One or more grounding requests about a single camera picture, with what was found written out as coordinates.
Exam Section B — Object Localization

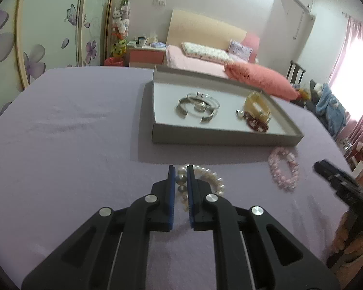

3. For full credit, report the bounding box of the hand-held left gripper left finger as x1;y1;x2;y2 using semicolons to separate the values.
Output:
21;165;176;290

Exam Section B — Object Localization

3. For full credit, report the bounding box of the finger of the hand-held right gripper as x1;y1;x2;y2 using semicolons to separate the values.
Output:
314;160;356;188

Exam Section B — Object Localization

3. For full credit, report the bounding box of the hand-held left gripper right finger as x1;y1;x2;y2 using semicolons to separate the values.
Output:
186;164;341;290

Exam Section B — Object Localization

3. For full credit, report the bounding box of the white pearl bracelet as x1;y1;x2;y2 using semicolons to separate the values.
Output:
175;164;225;215

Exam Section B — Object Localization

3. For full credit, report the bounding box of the pink bead bracelet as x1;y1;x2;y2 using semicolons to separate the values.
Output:
268;146;300;192

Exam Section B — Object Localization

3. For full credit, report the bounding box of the dark red bead necklace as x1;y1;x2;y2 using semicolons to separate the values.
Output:
243;112;270;133

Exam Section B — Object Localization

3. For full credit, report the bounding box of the grey cardboard tray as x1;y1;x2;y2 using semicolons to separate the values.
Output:
151;65;304;146

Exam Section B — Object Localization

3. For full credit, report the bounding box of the person's right hand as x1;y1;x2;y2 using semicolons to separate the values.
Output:
333;211;363;268

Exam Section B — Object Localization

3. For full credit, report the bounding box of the blue bathrobe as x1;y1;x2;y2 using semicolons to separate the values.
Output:
315;83;348;133

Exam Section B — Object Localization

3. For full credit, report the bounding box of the colourful bundle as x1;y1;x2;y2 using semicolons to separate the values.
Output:
293;83;313;106

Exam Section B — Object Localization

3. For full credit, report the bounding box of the cream yellow bangle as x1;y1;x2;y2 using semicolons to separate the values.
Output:
244;91;272;121

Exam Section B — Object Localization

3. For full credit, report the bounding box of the dark wooden chair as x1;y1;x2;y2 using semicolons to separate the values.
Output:
286;60;306;85

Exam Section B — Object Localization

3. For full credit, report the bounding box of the coral pink pillow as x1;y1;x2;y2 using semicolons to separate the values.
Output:
224;62;300;102

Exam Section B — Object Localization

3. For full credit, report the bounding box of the pink bed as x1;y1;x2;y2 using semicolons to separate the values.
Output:
165;45;230;79

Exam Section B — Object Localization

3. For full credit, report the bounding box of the pink curtain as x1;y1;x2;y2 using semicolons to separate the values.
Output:
330;15;363;158

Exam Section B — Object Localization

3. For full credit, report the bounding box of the pink nightstand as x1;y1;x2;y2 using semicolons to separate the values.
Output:
127;44;167;67

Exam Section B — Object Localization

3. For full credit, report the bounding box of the red bag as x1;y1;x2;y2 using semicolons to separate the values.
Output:
104;56;124;67

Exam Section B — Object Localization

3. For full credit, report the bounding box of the white patterned pillow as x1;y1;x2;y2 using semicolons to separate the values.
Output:
181;42;230;62

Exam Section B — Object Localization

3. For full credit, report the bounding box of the pink cushion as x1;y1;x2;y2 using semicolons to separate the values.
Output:
240;33;261;64

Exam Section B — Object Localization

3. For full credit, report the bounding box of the lilac small pillow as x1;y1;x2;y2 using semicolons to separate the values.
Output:
227;39;251;58

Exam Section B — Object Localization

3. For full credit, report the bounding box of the white tall cabinet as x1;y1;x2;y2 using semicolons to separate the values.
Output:
260;0;317;76

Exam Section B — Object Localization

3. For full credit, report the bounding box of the beige headboard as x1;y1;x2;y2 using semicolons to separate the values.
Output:
166;9;249;50

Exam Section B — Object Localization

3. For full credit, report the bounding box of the plush toy display tube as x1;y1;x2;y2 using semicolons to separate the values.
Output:
110;0;135;59

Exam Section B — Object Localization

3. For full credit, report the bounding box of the flower print wardrobe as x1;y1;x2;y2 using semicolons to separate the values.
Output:
0;0;118;133

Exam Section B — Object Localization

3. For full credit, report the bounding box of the silver cuff bracelet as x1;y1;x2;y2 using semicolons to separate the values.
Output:
177;92;222;125

